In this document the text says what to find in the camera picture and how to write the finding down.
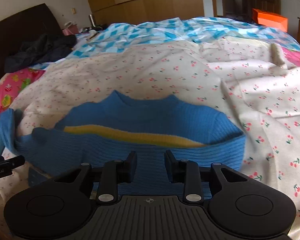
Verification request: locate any blue striped knit sweater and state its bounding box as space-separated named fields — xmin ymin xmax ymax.
xmin=0 ymin=91 xmax=245 ymax=195

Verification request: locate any pink cartoon print pillow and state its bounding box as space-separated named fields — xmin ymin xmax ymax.
xmin=0 ymin=68 xmax=45 ymax=113

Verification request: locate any white cherry print bedsheet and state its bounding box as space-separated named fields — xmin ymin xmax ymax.
xmin=0 ymin=37 xmax=300 ymax=239

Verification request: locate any dark navy jacket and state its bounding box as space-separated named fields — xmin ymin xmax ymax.
xmin=4 ymin=34 xmax=77 ymax=73

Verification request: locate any blue white checkered quilt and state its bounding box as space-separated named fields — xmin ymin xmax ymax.
xmin=65 ymin=16 xmax=300 ymax=61

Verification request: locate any dark wooden headboard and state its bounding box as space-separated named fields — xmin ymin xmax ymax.
xmin=0 ymin=3 xmax=63 ymax=79

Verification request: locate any pink cartoon blanket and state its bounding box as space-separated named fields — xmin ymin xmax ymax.
xmin=282 ymin=48 xmax=300 ymax=69

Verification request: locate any wooden wardrobe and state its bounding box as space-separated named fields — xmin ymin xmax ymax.
xmin=88 ymin=0 xmax=204 ymax=25

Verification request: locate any orange box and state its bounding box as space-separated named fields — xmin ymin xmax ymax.
xmin=252 ymin=9 xmax=288 ymax=32

